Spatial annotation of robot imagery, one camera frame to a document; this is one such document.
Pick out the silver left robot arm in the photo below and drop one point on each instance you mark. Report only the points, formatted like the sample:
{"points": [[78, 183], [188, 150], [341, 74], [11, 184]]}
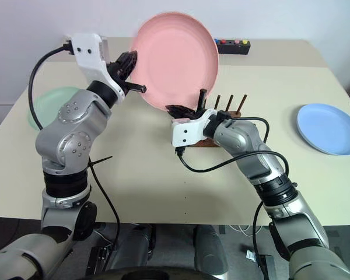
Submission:
{"points": [[73, 137]]}

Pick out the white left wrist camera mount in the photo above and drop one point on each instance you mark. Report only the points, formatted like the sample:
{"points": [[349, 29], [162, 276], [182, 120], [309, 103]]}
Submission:
{"points": [[89, 62]]}

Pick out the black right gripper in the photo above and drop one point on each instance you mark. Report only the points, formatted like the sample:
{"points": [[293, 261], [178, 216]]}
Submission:
{"points": [[192, 116]]}

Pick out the dark grey rounded shape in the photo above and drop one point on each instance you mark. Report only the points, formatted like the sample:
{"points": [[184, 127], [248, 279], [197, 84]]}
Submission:
{"points": [[135, 245], [208, 248]]}

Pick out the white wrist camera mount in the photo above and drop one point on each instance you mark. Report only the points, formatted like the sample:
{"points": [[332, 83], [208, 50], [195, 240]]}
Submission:
{"points": [[89, 62], [189, 131]]}

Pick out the black box with coloured buttons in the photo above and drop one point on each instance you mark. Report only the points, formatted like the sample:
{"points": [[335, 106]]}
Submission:
{"points": [[236, 48]]}

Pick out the small metal bracket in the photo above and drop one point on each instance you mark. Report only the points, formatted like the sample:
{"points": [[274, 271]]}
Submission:
{"points": [[252, 254]]}

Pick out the blue plate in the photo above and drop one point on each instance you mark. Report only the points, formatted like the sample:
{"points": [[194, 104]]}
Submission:
{"points": [[326, 128]]}

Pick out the wooden dish rack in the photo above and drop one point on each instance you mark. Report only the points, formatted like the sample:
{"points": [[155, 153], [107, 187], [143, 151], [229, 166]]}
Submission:
{"points": [[229, 104]]}

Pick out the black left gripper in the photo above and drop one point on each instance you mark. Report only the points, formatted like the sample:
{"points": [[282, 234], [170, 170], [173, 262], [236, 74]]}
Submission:
{"points": [[119, 72]]}

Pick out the black ribbed foot plate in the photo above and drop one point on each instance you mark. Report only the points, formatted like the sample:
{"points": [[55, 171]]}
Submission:
{"points": [[100, 259]]}

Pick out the green plate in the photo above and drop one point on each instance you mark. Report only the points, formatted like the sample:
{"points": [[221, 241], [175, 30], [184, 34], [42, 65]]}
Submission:
{"points": [[48, 100]]}

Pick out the black round disc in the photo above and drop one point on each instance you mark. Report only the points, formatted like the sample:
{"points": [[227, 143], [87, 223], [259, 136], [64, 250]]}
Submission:
{"points": [[157, 274]]}

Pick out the pink plate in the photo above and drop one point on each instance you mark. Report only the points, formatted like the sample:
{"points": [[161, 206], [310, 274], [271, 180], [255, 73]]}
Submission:
{"points": [[175, 58]]}

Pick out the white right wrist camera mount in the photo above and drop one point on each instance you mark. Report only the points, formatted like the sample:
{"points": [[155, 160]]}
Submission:
{"points": [[189, 131]]}

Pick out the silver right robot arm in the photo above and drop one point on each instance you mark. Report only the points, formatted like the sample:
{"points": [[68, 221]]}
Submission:
{"points": [[280, 181]]}

